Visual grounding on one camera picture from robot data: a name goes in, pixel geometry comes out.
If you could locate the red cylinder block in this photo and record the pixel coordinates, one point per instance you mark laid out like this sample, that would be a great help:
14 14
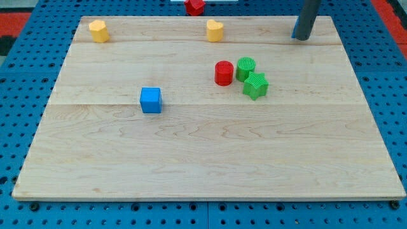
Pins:
223 75

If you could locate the blue cube block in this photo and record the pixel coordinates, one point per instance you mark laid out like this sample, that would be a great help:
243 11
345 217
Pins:
151 100

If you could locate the light wooden board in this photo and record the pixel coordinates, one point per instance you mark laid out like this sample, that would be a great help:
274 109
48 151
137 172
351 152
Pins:
312 137

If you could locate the green star block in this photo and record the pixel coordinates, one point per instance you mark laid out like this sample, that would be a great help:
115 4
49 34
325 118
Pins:
255 85

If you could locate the green cylinder block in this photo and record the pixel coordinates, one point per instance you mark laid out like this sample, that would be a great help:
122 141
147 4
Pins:
245 65

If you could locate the yellow heart block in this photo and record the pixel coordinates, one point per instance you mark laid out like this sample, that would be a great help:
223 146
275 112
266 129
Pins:
214 30

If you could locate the red pentagon block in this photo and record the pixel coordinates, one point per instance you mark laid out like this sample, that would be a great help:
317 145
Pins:
194 7

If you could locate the blue block behind rod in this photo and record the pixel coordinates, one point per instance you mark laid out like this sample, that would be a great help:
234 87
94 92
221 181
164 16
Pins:
293 35

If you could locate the yellow hexagon block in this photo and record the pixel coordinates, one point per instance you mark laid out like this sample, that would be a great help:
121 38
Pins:
99 32

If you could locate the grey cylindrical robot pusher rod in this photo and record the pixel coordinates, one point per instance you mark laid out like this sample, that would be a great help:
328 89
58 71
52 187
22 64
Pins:
307 18

